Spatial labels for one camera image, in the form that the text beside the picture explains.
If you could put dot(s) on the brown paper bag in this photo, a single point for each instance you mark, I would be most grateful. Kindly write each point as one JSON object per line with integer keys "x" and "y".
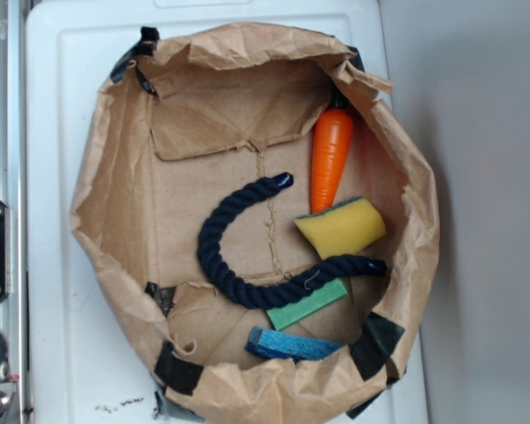
{"x": 183, "y": 122}

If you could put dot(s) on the aluminium frame rail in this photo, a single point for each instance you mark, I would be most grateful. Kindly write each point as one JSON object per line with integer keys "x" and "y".
{"x": 15, "y": 387}

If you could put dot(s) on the yellow sponge with green back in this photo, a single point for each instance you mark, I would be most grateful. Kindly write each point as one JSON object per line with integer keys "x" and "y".
{"x": 346, "y": 228}

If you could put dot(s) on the blue sponge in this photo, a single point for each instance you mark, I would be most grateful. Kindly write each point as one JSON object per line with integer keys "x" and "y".
{"x": 271, "y": 344}

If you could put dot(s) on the green flat block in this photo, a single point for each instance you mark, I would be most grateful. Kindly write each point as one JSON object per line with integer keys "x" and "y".
{"x": 284, "y": 317}

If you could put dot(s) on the orange toy carrot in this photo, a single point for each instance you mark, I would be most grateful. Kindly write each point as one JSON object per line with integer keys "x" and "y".
{"x": 332, "y": 140}

